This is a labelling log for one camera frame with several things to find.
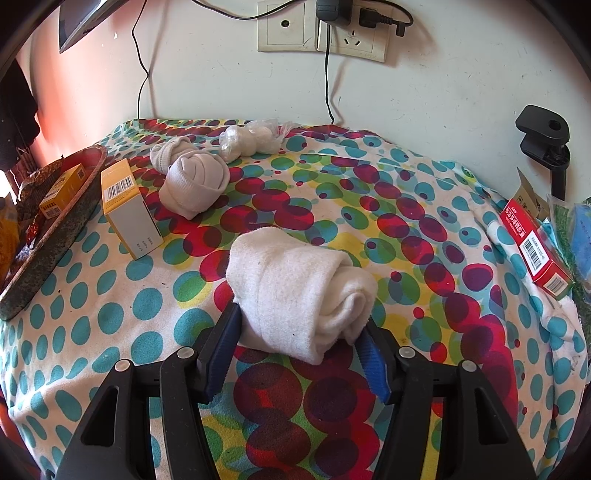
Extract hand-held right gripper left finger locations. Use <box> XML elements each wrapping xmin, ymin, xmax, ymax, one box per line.
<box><xmin>55</xmin><ymin>302</ymin><xmax>245</xmax><ymax>480</ymax></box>

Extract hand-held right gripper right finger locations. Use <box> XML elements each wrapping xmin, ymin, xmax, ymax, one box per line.
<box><xmin>353</xmin><ymin>318</ymin><xmax>536</xmax><ymax>480</ymax></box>

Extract white socks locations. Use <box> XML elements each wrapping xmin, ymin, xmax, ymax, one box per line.
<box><xmin>225</xmin><ymin>226</ymin><xmax>379</xmax><ymax>365</ymax></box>

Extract red round tray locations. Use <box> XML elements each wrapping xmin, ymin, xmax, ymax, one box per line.
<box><xmin>0</xmin><ymin>143</ymin><xmax>109</xmax><ymax>321</ymax></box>

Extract yellow cartoon face medicine box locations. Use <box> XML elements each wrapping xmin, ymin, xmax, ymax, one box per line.
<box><xmin>38</xmin><ymin>163</ymin><xmax>88</xmax><ymax>219</ymax></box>

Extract polka dot blanket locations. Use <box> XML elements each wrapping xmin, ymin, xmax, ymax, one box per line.
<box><xmin>0</xmin><ymin>117</ymin><xmax>589</xmax><ymax>480</ymax></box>

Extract grey rolled socks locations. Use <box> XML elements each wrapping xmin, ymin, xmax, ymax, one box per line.
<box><xmin>150</xmin><ymin>137</ymin><xmax>230</xmax><ymax>220</ymax></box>

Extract yellow and white medicine box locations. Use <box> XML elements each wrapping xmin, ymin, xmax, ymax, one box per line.
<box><xmin>100</xmin><ymin>158</ymin><xmax>164</xmax><ymax>260</ymax></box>

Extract red carton with barcode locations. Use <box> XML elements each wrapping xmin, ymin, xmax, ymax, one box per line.
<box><xmin>500</xmin><ymin>198</ymin><xmax>575</xmax><ymax>296</ymax></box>

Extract clear bag of white balls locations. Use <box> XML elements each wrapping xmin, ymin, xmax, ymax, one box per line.
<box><xmin>218</xmin><ymin>119</ymin><xmax>294</xmax><ymax>163</ymax></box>

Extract brown cardboard piece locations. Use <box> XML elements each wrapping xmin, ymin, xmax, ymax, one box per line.
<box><xmin>515</xmin><ymin>167</ymin><xmax>550</xmax><ymax>220</ymax></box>

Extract green plastic bag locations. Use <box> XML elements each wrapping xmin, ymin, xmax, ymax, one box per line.
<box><xmin>547</xmin><ymin>194</ymin><xmax>591</xmax><ymax>305</ymax></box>

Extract dark hanging cloth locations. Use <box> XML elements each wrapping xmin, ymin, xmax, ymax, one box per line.
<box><xmin>0</xmin><ymin>60</ymin><xmax>40</xmax><ymax>171</ymax></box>

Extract black charger adapter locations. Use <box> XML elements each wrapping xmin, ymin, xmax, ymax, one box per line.
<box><xmin>315</xmin><ymin>0</ymin><xmax>354</xmax><ymax>27</ymax></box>

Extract dark flat panel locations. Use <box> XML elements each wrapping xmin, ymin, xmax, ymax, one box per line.
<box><xmin>59</xmin><ymin>0</ymin><xmax>122</xmax><ymax>54</ymax></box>

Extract black clamp mount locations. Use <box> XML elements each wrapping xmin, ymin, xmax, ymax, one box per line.
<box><xmin>515</xmin><ymin>105</ymin><xmax>571</xmax><ymax>201</ymax></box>

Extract thin black hanging cable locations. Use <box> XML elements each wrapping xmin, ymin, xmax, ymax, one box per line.
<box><xmin>131</xmin><ymin>0</ymin><xmax>160</xmax><ymax>120</ymax></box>

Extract black charger cable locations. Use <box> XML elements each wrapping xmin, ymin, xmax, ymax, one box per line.
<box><xmin>325</xmin><ymin>25</ymin><xmax>335</xmax><ymax>125</ymax></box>

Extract white wall power socket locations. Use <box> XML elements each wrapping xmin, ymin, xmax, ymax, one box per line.
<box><xmin>316</xmin><ymin>21</ymin><xmax>391</xmax><ymax>63</ymax></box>

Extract black looped cable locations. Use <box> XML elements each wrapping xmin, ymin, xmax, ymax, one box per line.
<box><xmin>191</xmin><ymin>0</ymin><xmax>296</xmax><ymax>20</ymax></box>

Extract black plug with cable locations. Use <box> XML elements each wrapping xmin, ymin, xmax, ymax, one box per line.
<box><xmin>358</xmin><ymin>4</ymin><xmax>414</xmax><ymax>35</ymax></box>

